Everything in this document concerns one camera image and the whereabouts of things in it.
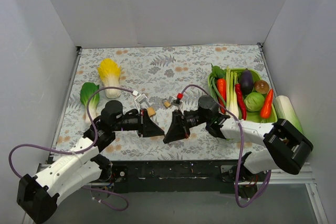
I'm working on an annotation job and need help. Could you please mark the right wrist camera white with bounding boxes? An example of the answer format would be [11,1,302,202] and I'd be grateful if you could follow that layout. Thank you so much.
[168,93,183,112]

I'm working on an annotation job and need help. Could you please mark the large green napa cabbage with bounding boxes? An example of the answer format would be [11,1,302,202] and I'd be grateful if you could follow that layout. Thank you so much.
[274,95,303,134]

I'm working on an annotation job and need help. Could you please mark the small brass padlock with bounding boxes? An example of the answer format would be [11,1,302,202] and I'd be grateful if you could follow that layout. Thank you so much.
[162,99,172,109]

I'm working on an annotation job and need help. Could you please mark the large brass long-shackle padlock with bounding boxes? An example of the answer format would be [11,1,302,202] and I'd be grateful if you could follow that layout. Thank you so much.
[142,100,156,118]

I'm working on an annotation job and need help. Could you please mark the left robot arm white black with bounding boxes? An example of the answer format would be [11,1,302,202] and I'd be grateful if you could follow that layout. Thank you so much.
[17,100,164,223]

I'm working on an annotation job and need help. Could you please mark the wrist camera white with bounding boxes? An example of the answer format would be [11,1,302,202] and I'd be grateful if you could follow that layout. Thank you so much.
[168,93,183,112]
[134,93,150,111]

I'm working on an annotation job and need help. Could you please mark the green long beans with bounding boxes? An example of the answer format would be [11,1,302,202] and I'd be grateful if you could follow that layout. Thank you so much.
[207,74,226,106]

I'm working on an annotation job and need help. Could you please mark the purple eggplant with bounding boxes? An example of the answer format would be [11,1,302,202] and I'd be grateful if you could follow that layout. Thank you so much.
[239,69,254,95]

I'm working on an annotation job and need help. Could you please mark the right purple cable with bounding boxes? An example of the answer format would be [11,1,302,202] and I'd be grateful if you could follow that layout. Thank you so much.
[181,84,272,208]

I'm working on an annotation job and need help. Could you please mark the green bok choy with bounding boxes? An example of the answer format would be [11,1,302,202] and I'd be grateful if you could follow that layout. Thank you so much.
[80,82,100,124]

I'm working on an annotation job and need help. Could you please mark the green plastic basket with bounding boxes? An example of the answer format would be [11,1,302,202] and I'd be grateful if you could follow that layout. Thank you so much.
[219,68,277,123]

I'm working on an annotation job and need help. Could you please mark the white green scallions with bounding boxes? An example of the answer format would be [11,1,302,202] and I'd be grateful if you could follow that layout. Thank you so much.
[226,67,239,118]

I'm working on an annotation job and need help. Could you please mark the floral table cloth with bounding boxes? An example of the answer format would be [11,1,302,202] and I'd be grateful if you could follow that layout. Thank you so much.
[53,45,269,161]

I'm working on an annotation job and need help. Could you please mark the round green cabbage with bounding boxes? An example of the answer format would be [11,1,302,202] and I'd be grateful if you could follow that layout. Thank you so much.
[244,92,265,112]

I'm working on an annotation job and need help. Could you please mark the green spinach leaves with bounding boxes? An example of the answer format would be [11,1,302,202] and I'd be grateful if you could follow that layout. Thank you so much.
[209,65,226,79]

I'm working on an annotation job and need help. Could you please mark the brown mushroom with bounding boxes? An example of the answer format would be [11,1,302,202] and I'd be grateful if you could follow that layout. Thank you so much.
[254,80,270,94]

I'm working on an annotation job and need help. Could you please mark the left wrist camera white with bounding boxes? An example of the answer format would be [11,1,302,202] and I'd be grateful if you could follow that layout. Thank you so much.
[134,93,150,111]

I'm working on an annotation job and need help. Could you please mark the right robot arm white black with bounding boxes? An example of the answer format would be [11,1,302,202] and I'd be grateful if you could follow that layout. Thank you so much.
[163,95,313,181]

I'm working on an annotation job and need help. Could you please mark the yellow napa cabbage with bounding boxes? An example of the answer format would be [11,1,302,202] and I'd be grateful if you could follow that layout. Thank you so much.
[97,58,121,99]

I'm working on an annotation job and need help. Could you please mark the red chili pepper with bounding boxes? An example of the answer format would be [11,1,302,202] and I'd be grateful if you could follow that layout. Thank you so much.
[235,83,247,120]

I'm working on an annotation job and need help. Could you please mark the orange red pepper left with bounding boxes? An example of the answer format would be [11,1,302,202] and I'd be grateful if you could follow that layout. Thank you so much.
[216,78,226,107]

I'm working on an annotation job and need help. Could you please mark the orange carrot pepper right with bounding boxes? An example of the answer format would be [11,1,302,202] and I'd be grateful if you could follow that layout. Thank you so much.
[260,89,274,119]

